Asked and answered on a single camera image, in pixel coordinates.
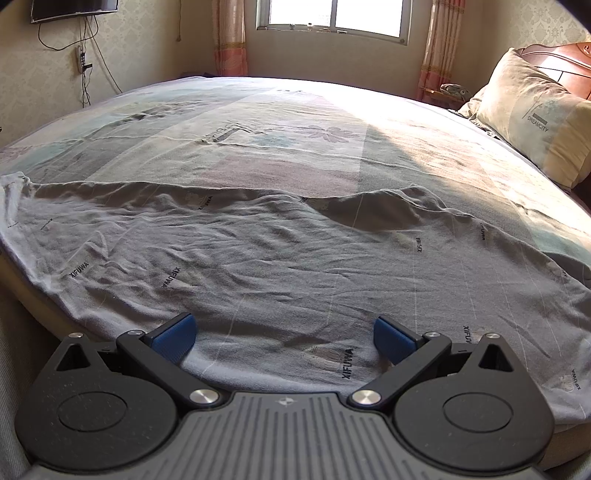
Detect large printed pillow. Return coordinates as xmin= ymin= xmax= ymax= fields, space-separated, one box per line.
xmin=473 ymin=47 xmax=591 ymax=189

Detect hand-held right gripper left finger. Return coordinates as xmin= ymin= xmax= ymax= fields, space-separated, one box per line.
xmin=55 ymin=312 xmax=222 ymax=409

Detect black wall television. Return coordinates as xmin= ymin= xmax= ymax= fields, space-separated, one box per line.
xmin=30 ymin=0 xmax=120 ymax=25

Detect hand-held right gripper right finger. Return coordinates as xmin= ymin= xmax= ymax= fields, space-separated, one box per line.
xmin=350 ymin=316 xmax=514 ymax=409

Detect black cable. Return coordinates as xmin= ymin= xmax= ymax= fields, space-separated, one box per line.
xmin=38 ymin=16 xmax=123 ymax=108

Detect window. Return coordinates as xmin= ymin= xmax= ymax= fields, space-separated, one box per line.
xmin=255 ymin=0 xmax=411 ymax=46

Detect grey pants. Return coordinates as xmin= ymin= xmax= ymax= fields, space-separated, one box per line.
xmin=0 ymin=172 xmax=591 ymax=425

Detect wooden bedside shelf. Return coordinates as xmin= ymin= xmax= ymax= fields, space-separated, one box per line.
xmin=419 ymin=86 xmax=462 ymax=109

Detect wooden headboard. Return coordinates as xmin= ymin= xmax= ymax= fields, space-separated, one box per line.
xmin=516 ymin=41 xmax=591 ymax=100

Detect patchwork bed sheet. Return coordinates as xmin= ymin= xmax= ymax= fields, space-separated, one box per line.
xmin=0 ymin=76 xmax=591 ymax=435

